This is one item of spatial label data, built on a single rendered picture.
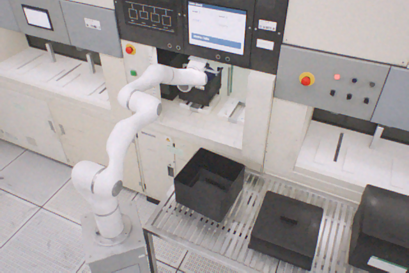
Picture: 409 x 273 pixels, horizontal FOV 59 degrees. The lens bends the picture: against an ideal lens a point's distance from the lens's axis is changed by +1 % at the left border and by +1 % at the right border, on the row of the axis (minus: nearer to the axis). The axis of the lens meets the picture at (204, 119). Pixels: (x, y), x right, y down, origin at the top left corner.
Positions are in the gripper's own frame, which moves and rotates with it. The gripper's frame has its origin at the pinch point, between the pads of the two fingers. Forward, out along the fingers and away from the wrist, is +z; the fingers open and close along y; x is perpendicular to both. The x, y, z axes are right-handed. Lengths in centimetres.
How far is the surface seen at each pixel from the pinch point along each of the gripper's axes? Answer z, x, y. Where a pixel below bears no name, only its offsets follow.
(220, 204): -81, -28, 37
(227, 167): -53, -32, 33
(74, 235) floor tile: -72, -119, -74
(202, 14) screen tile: -35, 44, 13
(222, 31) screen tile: -36, 38, 22
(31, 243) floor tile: -87, -119, -99
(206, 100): -13.8, -20.0, 7.5
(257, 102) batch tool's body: -44, 7, 43
